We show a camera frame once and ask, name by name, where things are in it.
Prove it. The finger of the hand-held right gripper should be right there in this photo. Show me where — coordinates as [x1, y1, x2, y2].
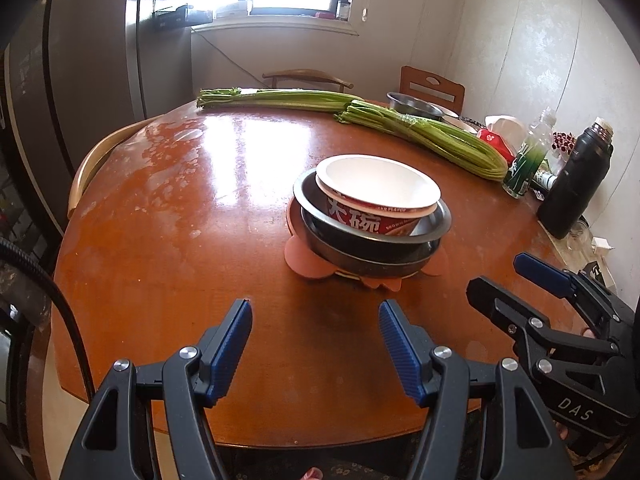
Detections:
[514, 253, 633, 333]
[466, 276, 557, 361]

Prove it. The thick wrapped celery bunch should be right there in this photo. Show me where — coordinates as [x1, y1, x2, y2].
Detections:
[334, 100, 510, 182]

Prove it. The white tissue pack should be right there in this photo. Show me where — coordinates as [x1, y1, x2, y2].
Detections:
[485, 115, 528, 148]

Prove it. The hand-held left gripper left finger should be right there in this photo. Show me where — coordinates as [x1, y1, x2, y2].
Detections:
[60, 298, 253, 480]

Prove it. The black thermos flask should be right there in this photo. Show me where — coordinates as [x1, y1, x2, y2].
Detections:
[537, 117, 615, 240]

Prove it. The thin celery bunch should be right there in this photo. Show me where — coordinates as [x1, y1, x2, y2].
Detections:
[196, 87, 363, 113]

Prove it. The white paper bowl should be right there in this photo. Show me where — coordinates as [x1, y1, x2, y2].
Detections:
[322, 192, 437, 237]

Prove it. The clear glass cup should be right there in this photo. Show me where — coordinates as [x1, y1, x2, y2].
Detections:
[565, 216, 593, 252]

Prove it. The round steel plate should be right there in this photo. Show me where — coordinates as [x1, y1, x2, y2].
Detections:
[300, 207, 443, 278]

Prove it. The steel bowl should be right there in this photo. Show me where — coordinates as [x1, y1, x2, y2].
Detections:
[292, 167, 452, 261]

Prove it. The patterned ceramic bowl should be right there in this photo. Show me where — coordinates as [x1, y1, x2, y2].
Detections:
[442, 112, 485, 135]

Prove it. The steel basin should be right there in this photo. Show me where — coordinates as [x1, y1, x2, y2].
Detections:
[386, 91, 445, 120]

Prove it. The black cable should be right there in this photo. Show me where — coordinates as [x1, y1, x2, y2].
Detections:
[0, 237, 96, 401]

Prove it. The small red paper bowl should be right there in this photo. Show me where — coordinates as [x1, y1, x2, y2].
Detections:
[315, 154, 442, 211]

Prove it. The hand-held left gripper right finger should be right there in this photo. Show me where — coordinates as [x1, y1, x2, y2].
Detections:
[378, 300, 576, 480]

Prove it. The black rack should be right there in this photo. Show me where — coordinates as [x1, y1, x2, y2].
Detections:
[150, 4, 212, 33]

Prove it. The wooden chair with cutout backrest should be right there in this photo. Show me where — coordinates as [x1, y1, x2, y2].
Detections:
[399, 65, 466, 113]

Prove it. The dark curved wooden chair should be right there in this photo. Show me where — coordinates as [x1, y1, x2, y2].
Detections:
[262, 69, 355, 93]

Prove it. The clear bottle with green label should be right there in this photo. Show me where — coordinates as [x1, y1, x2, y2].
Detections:
[502, 106, 557, 198]

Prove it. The white window sill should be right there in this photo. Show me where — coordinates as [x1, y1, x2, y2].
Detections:
[192, 10, 360, 37]

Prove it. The grey refrigerator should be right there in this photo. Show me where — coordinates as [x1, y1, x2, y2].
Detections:
[0, 0, 196, 231]

